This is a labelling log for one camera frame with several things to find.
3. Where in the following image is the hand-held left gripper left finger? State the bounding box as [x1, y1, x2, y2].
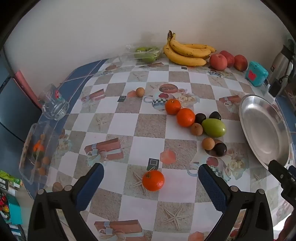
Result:
[28, 163, 105, 241]

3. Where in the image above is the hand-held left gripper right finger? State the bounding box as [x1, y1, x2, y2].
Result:
[198, 164, 274, 241]

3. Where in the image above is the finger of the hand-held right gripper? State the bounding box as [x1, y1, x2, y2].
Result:
[268, 160, 296, 204]

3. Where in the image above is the round metal plate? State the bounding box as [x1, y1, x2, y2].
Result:
[239, 94, 290, 169]

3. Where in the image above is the green mango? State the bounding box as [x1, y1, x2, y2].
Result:
[201, 118, 226, 137]

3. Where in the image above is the clear plastic tray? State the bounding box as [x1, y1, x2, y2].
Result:
[19, 123, 60, 185]

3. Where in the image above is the printed checkered tablecloth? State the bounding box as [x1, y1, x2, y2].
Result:
[18, 56, 296, 241]

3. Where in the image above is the plain teal box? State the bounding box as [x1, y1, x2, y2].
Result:
[6, 193, 22, 225]

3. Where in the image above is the green printed box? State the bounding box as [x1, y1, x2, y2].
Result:
[0, 170, 23, 188]

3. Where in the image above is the black power adapter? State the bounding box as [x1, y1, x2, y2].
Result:
[268, 79, 281, 98]

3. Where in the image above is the clear glass mug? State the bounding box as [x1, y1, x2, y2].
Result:
[38, 84, 70, 120]

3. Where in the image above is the colourful toy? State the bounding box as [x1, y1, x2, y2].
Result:
[0, 195, 10, 214]

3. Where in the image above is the teal box with red label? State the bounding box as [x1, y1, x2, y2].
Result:
[245, 61, 269, 87]

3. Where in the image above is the dark blue furniture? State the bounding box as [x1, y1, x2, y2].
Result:
[0, 49, 42, 163]

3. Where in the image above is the red apple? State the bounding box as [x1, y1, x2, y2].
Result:
[234, 55, 248, 71]
[209, 54, 228, 71]
[219, 50, 235, 67]

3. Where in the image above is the pink padded bar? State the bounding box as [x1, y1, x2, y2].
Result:
[14, 70, 38, 105]

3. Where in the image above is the yellow banana bunch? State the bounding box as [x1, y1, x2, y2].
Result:
[163, 30, 217, 67]

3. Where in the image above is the clear bag of green fruit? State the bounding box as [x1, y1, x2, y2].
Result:
[120, 44, 162, 63]

